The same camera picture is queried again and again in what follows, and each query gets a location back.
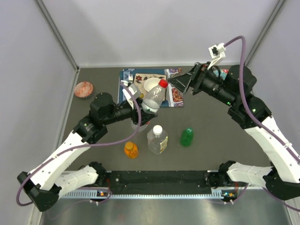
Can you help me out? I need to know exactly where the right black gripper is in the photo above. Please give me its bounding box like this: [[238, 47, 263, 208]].
[[166, 61, 235, 107]]

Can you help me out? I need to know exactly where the red bottle cap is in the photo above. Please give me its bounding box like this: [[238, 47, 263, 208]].
[[158, 79, 168, 88]]

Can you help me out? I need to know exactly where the clear bottle red label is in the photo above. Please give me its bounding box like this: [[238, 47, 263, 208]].
[[141, 85, 166, 113]]

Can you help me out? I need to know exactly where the square clear juice bottle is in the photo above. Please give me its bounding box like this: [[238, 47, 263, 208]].
[[147, 128, 168, 155]]

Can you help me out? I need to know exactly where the white bottle cap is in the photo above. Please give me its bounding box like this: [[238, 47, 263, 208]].
[[152, 125, 163, 135]]

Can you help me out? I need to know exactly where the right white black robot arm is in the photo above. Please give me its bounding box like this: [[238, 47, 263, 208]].
[[169, 63, 300, 201]]

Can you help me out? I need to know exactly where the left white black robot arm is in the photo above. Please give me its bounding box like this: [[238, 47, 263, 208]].
[[17, 92, 157, 212]]

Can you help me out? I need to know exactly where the orange plastic bottle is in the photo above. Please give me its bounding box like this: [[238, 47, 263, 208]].
[[124, 142, 139, 159]]

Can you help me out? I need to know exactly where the green plastic bottle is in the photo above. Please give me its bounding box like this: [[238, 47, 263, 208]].
[[180, 127, 194, 147]]

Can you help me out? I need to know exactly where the blue patterned placemat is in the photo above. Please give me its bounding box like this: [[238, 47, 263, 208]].
[[119, 68, 184, 107]]

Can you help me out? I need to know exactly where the white ceramic bowl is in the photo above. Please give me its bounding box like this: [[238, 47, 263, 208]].
[[143, 77, 161, 92]]

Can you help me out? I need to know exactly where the square floral plate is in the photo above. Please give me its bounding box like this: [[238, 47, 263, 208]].
[[133, 73, 167, 99]]

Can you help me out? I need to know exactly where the red teal round plate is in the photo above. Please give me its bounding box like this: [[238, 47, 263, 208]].
[[220, 69, 229, 80]]

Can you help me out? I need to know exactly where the small red patterned bowl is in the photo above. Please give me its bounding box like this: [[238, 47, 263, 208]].
[[74, 81, 94, 99]]

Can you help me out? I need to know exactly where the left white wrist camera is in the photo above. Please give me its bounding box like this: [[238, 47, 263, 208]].
[[120, 80, 141, 109]]

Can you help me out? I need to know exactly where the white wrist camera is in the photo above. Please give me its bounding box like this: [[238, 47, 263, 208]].
[[208, 43, 226, 69], [120, 80, 141, 109]]

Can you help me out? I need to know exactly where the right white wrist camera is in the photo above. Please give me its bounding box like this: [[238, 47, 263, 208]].
[[208, 43, 226, 69]]

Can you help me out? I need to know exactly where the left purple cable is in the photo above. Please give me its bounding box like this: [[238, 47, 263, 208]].
[[15, 81, 143, 207]]

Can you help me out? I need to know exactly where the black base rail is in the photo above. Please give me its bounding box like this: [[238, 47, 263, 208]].
[[63, 170, 293, 202]]

